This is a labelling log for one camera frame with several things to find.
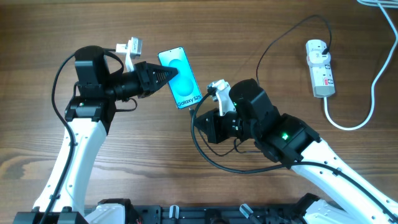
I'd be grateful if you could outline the white USB charger plug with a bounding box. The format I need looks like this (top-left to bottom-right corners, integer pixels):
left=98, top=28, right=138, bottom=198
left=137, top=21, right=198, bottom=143
left=307, top=50, right=331, bottom=67

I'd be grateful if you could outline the white power strip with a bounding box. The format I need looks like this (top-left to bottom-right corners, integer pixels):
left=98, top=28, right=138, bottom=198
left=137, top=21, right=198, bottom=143
left=305, top=39, right=335, bottom=98

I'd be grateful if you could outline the black USB charging cable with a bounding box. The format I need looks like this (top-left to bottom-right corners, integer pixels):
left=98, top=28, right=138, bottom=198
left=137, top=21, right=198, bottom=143
left=188, top=14, right=333, bottom=157

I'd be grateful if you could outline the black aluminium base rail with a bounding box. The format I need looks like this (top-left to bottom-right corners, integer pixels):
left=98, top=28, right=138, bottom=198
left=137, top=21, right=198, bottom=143
left=83, top=203, right=308, bottom=224

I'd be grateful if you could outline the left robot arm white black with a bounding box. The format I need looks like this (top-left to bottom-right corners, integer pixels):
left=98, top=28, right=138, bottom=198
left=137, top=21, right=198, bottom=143
left=14, top=45, right=178, bottom=223

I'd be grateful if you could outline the blue Galaxy smartphone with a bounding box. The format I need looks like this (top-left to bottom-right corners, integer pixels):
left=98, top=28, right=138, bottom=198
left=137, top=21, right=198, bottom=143
left=158, top=47, right=202, bottom=110

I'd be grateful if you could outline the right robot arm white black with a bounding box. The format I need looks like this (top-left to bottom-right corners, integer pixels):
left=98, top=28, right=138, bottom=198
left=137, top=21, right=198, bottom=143
left=190, top=79, right=397, bottom=223

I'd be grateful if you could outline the white power strip cord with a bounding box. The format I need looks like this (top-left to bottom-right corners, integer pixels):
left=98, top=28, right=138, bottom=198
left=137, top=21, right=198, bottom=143
left=323, top=0, right=398, bottom=131

